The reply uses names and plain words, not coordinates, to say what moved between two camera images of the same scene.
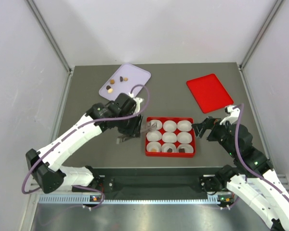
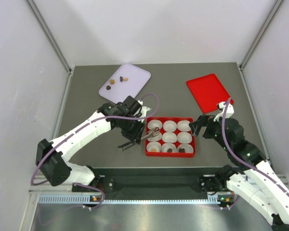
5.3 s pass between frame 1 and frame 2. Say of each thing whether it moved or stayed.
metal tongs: moved
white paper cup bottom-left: stayed
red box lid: stayed
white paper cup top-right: stayed
